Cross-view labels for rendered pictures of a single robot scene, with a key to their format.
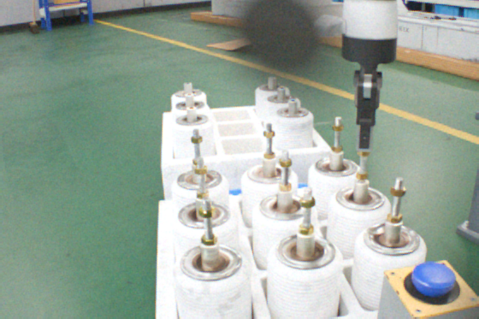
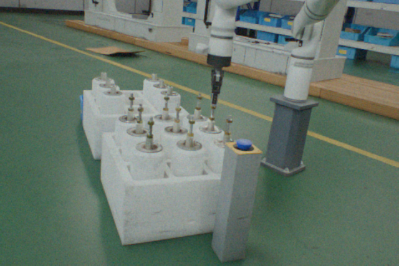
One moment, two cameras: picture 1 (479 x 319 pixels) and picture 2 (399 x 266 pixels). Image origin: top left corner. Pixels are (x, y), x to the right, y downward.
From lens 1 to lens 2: 57 cm
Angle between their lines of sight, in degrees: 16
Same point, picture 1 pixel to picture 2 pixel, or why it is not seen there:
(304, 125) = (176, 100)
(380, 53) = (224, 62)
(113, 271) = (64, 177)
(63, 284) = (32, 185)
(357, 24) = (215, 49)
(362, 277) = (213, 159)
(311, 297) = (192, 163)
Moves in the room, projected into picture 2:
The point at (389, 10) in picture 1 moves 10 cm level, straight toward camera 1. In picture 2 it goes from (229, 43) to (230, 48)
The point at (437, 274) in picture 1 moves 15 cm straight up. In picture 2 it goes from (245, 141) to (254, 83)
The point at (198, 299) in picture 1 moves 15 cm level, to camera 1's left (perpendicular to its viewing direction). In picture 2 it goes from (146, 161) to (86, 162)
